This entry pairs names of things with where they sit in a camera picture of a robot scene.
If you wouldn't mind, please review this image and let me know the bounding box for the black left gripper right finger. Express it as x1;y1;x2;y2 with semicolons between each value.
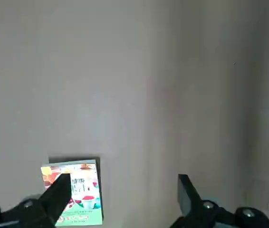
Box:
170;174;269;228

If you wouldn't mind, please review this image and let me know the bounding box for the colourful green book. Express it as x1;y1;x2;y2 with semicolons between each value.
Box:
40;159;104;226

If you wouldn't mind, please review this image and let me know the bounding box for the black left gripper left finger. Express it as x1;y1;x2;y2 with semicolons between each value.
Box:
0;173;71;228

